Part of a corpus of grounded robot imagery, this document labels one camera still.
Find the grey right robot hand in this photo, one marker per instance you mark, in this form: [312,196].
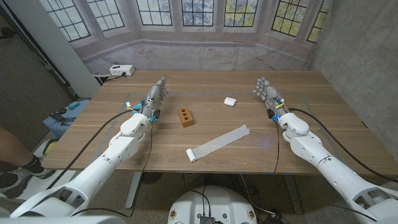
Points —
[270,93]

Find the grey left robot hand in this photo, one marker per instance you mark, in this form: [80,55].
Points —
[155,96]

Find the white bandage strip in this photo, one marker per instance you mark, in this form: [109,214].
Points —
[217,143]

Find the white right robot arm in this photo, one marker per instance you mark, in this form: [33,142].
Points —
[314,149]

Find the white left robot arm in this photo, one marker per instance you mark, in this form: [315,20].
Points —
[118,149]

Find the orange block with three holes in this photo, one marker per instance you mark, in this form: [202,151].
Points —
[186,117]

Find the white AirPods case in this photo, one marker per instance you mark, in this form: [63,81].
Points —
[230,101]

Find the blue round disc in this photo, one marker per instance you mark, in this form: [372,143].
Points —
[136,109]

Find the white power strip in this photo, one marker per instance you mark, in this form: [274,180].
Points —
[121,70]

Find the printed window backdrop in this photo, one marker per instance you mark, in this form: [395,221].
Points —
[199,53]

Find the black round floor fan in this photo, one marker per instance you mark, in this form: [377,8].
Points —
[151,177]

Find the small teal box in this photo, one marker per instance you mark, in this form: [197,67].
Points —
[74,105]

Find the blue stool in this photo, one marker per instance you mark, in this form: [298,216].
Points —
[66,123]

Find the black computer mouse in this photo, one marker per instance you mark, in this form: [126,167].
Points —
[62,110]

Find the white table leg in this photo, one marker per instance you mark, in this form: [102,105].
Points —
[293,194]
[133,189]

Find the black remote control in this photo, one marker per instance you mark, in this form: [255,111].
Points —
[57,116]

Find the yellow and black object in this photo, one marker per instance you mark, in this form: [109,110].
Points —
[49,146]

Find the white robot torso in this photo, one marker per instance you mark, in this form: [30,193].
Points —
[214,202]

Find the grey and black sneaker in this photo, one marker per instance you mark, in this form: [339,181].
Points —
[14,183]
[46,173]

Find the person's bare leg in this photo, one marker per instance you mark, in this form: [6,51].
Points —
[12,149]

